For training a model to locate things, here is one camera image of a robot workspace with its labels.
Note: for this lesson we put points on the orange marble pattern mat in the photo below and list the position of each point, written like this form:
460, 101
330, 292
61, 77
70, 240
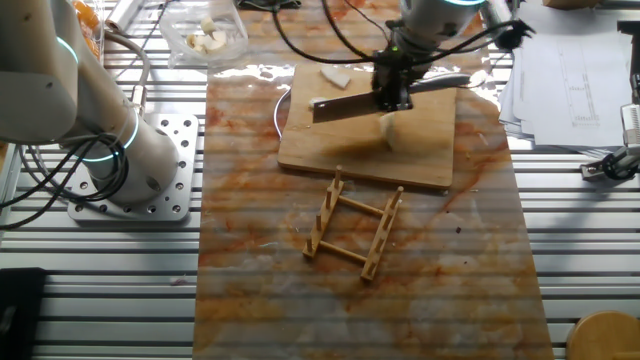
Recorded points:
350, 320

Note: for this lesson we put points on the wooden cutting board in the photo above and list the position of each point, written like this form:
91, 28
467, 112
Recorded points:
325, 150

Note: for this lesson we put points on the black box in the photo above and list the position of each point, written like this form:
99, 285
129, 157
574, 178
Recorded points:
20, 315

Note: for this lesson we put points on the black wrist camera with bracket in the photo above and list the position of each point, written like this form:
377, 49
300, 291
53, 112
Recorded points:
515, 35

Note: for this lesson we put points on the cut white radish chunk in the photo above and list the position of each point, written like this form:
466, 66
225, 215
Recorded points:
192, 40
207, 24
217, 42

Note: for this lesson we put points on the clear plastic bag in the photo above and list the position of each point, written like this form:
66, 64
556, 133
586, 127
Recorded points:
230, 30

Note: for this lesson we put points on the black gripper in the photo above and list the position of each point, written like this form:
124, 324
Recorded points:
400, 67

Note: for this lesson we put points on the wooden knife rack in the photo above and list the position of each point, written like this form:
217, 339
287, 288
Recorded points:
322, 220

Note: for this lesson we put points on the orange fruit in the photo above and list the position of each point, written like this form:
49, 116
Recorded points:
94, 47
87, 15

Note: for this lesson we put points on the wooden mug tree stand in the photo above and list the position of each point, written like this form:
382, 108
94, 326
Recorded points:
605, 337

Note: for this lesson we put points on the long white radish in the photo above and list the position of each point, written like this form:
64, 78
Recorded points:
390, 132

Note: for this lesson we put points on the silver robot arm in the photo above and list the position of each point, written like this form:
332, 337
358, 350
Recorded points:
50, 75

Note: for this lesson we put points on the metal clamp bracket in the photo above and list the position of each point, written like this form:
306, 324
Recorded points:
615, 165

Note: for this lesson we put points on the white plastic film roll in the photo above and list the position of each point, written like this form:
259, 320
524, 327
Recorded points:
122, 12

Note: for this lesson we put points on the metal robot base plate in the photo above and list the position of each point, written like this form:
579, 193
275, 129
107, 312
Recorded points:
187, 165

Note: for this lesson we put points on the white paper stack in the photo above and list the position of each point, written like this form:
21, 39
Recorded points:
575, 75

